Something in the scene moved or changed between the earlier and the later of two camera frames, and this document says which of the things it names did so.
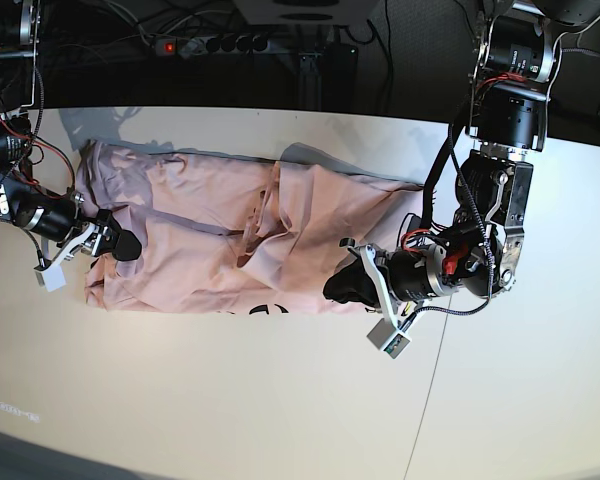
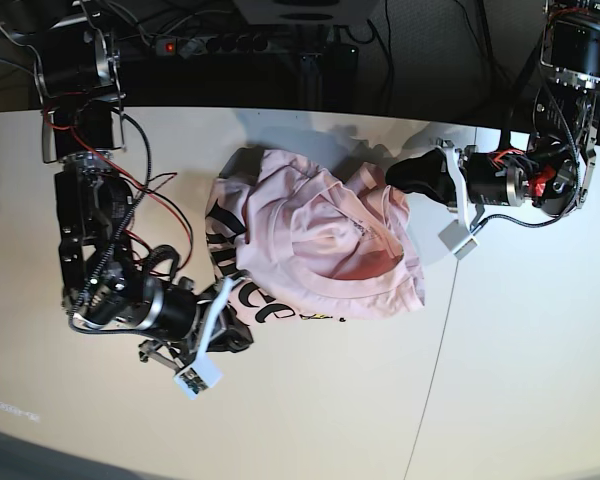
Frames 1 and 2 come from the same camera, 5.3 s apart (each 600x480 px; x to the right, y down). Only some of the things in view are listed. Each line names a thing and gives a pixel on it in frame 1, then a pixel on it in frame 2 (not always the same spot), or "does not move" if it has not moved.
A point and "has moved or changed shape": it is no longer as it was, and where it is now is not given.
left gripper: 99,238 -> 150,348
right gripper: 353,283 -> 428,175
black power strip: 192,45 does not move
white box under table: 266,12 does not move
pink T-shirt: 256,232 has moved or changed shape
